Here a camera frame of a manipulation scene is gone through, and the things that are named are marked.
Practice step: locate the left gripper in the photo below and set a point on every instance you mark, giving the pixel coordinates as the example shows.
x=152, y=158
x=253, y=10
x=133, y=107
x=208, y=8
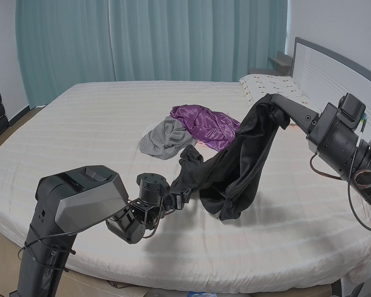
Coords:
x=179, y=200

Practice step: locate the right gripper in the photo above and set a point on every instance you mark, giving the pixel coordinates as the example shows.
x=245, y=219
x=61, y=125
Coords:
x=334, y=141

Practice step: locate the black T-shirt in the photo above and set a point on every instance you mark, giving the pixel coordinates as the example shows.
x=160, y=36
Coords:
x=247, y=165

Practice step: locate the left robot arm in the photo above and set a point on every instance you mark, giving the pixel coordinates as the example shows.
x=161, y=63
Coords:
x=80, y=193

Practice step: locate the bed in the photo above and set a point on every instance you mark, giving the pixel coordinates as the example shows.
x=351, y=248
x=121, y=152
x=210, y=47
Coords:
x=95, y=128

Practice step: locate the white printed pillow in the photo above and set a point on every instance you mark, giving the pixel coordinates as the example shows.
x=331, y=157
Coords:
x=275, y=85

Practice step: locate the grey bedside table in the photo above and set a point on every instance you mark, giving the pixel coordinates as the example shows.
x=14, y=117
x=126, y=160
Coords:
x=279, y=62

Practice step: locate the pink garment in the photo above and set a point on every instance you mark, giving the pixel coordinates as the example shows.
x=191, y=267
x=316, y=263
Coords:
x=202, y=144

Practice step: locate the grey knit garment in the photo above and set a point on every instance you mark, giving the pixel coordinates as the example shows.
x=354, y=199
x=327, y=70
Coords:
x=164, y=141

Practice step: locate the purple satin garment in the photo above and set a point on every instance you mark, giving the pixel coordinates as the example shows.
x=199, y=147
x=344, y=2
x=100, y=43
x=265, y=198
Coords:
x=207, y=125

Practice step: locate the blue-green curtain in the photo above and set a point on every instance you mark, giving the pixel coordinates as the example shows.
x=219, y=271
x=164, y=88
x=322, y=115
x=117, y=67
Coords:
x=65, y=42
x=198, y=29

